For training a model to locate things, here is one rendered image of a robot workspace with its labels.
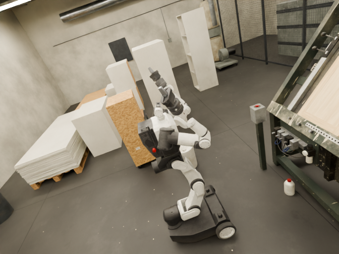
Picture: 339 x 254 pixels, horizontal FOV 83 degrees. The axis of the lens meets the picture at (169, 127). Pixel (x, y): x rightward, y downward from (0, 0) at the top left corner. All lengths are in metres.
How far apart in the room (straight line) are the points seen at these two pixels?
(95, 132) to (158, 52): 2.06
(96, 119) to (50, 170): 1.31
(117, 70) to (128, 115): 2.78
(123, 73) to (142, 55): 1.89
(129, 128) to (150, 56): 1.48
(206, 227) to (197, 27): 4.60
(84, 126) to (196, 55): 3.37
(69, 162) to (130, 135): 1.59
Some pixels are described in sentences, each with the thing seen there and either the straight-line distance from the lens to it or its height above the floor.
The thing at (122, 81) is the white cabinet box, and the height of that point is 0.98.
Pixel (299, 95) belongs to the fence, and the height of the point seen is 1.03.
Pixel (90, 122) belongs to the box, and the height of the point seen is 0.78.
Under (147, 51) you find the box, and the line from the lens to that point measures 3.78.
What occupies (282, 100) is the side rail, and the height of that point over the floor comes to 0.91.
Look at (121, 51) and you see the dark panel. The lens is 9.65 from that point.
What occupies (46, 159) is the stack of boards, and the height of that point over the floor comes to 0.54.
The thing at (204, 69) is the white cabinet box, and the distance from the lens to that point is 5.67.
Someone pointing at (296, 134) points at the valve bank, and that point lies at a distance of 2.15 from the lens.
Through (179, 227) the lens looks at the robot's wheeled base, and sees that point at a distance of 2.27.
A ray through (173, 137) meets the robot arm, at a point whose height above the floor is 1.33.
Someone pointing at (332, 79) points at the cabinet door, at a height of 1.18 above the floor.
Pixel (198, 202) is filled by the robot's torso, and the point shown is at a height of 0.36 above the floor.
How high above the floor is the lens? 2.01
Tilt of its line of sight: 28 degrees down
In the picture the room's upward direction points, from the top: 20 degrees counter-clockwise
